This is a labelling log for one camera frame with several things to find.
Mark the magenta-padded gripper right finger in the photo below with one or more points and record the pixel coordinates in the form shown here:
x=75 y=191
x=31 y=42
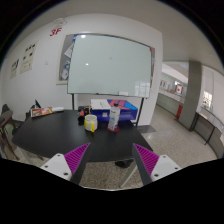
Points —
x=148 y=158

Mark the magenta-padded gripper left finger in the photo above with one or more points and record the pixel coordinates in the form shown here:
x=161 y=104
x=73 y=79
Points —
x=75 y=158

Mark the clear black-capped drink bottle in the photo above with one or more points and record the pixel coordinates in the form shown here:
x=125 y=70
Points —
x=114 y=116

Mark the white and yellow paper cup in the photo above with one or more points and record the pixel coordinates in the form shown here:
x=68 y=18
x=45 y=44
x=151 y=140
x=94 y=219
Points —
x=90 y=123

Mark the black and red object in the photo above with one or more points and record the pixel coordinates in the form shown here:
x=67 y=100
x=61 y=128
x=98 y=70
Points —
x=81 y=115

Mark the flat round red coaster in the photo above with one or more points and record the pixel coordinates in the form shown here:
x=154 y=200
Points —
x=113 y=130

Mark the small white block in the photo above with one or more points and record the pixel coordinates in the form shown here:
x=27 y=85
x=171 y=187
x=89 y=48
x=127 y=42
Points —
x=57 y=109

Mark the blue box with red print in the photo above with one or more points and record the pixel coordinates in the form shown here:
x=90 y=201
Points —
x=128 y=108

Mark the red fire extinguisher box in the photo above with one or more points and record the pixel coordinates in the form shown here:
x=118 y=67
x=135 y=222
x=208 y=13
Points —
x=179 y=111

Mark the orange printed flat box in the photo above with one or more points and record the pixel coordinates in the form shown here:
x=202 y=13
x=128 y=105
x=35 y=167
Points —
x=41 y=111

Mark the dark chair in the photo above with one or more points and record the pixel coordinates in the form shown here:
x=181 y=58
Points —
x=6 y=126

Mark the large whiteboard on stand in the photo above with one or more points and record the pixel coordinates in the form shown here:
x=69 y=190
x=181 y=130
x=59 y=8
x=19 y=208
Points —
x=110 y=65

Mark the red and white wall sign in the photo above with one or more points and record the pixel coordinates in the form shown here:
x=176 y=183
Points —
x=179 y=89

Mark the grey wall notice board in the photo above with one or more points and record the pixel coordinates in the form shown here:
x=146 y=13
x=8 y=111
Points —
x=65 y=56

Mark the small white wall poster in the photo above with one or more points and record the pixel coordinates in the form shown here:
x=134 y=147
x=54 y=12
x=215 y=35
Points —
x=14 y=68

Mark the large white wall poster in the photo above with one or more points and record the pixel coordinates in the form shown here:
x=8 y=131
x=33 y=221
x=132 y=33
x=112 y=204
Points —
x=29 y=56

